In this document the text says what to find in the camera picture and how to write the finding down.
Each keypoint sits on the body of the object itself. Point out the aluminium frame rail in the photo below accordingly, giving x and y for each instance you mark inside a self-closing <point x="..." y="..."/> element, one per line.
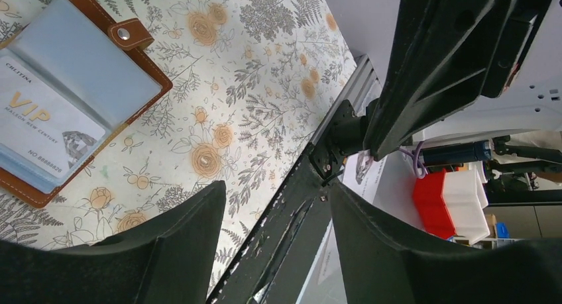
<point x="362" y="87"/>

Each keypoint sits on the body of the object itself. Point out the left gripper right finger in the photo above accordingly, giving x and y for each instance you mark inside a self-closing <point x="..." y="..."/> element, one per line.
<point x="385" y="260"/>

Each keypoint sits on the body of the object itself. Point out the white credit card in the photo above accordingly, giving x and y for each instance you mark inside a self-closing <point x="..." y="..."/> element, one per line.
<point x="43" y="135"/>

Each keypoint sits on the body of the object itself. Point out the white plastic bin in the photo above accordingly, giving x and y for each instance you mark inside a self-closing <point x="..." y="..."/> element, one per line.
<point x="465" y="199"/>

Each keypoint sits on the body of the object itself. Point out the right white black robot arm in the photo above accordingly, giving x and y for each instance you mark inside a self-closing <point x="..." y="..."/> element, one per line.
<point x="451" y="71"/>

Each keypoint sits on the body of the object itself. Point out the brown leather card holder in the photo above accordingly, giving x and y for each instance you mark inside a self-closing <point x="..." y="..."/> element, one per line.
<point x="97" y="64"/>

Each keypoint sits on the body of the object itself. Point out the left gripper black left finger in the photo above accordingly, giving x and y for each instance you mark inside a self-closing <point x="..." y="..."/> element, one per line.
<point x="167" y="259"/>

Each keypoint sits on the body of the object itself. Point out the red plastic bin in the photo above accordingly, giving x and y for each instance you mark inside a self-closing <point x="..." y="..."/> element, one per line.
<point x="430" y="204"/>

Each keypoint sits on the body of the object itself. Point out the floral patterned table mat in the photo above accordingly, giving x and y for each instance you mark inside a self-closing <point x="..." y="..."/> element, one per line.
<point x="252" y="81"/>

